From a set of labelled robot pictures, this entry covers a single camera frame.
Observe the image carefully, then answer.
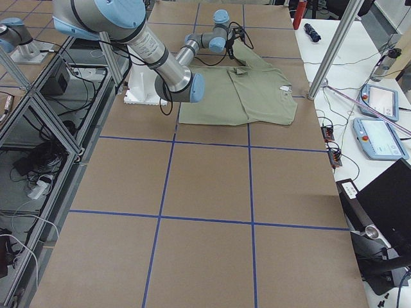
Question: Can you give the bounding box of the black box with label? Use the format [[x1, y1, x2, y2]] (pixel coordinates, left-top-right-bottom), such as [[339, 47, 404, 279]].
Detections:
[[337, 158, 410, 295]]

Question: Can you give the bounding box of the white metal base plate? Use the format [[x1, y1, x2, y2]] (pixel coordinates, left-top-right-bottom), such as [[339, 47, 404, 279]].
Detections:
[[124, 64, 166, 105]]

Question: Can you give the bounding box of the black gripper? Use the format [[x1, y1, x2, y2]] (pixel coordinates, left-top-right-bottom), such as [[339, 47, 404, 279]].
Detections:
[[228, 26, 245, 60]]

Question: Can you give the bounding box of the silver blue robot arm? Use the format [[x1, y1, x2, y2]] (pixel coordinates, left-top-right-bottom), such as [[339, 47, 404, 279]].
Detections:
[[176, 9, 247, 65], [52, 1, 205, 103]]

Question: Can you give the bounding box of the long reach grabber stick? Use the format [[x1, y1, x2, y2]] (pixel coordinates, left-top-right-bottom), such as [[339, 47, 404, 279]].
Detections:
[[320, 81, 411, 136]]

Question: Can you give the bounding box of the grey water bottle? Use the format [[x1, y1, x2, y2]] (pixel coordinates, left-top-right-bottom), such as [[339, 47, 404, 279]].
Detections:
[[371, 48, 402, 82]]

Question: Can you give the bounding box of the near blue teach pendant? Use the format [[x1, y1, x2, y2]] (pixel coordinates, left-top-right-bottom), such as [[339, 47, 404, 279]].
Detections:
[[353, 118, 410, 161]]

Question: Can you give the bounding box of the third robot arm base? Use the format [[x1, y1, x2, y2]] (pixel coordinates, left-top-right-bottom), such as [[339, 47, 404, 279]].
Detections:
[[1, 17, 54, 65]]

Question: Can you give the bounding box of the folded dark blue umbrella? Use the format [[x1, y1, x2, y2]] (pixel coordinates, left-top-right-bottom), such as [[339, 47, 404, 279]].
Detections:
[[304, 23, 321, 43]]

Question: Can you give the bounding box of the red cylinder tube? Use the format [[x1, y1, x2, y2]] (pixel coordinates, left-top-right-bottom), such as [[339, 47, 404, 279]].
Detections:
[[293, 0, 307, 30]]

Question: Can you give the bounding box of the grey aluminium frame post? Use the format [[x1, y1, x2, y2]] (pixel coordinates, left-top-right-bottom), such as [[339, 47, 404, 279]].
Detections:
[[307, 0, 364, 100]]

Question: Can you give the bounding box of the olive green long-sleeve shirt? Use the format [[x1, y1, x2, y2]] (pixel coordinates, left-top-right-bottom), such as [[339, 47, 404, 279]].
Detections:
[[179, 42, 297, 126]]

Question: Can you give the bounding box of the blue teach pendant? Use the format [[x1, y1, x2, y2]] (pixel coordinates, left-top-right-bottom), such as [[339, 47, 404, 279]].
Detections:
[[358, 84, 399, 122], [353, 118, 410, 161]]

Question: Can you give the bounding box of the black power box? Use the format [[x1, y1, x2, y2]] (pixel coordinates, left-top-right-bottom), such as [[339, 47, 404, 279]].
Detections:
[[40, 60, 70, 96]]

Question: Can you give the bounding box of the white paper price tag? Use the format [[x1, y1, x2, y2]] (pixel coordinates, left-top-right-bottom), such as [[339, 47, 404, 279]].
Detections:
[[279, 85, 292, 95]]

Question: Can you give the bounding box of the white power strip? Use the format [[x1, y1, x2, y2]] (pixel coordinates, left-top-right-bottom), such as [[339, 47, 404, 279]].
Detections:
[[27, 174, 53, 200]]

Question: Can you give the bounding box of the far blue teach pendant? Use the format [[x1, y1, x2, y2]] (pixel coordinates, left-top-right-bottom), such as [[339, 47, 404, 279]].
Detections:
[[358, 84, 399, 122]]

